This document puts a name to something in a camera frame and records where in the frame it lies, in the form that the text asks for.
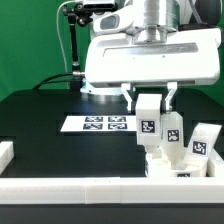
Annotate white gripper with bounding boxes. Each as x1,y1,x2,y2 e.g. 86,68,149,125
85,28,221,113

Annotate white round stool seat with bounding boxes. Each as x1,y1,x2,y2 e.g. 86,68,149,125
145,153,207,177

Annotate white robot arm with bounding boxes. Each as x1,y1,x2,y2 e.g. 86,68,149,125
85,0,223,108

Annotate white tag sheet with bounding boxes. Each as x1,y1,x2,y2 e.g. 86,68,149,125
61,115,136,132

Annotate white front fence wall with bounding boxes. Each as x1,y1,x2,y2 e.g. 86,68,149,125
0,177,224,204

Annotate white fence wall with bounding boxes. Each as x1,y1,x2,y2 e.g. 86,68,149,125
0,177,224,204
0,141,14,175
207,160,224,178

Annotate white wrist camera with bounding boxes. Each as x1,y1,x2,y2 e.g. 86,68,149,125
93,5,136,35

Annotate white right fence wall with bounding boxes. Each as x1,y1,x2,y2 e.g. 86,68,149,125
207,160,224,178

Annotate black cables on table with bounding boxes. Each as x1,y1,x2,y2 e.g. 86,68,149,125
32,72,76,90

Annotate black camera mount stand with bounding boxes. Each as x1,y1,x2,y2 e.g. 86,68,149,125
63,2,93,87

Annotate white overhead camera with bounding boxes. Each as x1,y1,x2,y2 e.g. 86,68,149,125
83,0,115,10

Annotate white cable on stand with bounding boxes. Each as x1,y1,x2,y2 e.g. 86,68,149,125
55,0,77,64

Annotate white left fence wall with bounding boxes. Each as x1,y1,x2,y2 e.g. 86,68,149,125
0,141,14,175

